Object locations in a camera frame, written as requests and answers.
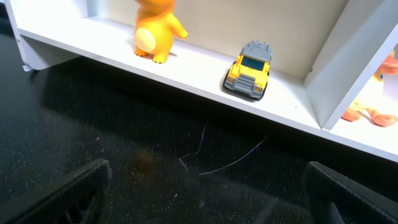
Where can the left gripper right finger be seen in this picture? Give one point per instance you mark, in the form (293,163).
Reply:
(348,202)

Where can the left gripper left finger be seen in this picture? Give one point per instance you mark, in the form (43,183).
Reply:
(62,199)

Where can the grey and yellow toy truck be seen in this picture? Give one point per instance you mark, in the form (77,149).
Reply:
(248,73)

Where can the yellow rubber duck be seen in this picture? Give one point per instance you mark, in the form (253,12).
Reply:
(155,31)

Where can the yellow plush duck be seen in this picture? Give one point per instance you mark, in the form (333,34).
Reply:
(385,119)

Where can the white shelf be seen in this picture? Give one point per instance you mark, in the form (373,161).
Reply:
(192,71)

